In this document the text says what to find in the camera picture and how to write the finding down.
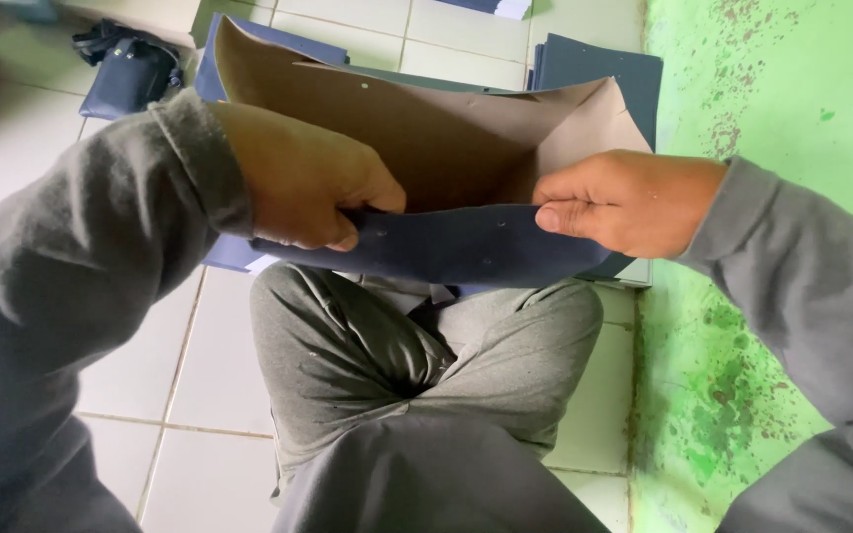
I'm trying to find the person's right hand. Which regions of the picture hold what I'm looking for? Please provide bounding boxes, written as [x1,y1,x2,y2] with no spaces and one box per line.
[532,150,729,260]

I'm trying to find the person's left hand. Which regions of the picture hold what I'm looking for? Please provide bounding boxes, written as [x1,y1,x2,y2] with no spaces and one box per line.
[210,101,407,253]

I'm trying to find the person's grey trouser legs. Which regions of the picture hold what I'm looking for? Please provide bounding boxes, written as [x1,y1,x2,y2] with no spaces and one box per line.
[249,262,606,506]

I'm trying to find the blue and white paper bundle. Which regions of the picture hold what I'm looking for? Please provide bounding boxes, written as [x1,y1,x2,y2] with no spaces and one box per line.
[434,0,533,21]

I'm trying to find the person's grey shirt torso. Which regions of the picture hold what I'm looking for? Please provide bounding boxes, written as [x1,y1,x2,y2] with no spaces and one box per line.
[271,413,613,533]

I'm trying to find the blue bag with black strap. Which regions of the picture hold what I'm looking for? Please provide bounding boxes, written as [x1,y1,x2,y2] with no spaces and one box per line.
[72,18,185,121]

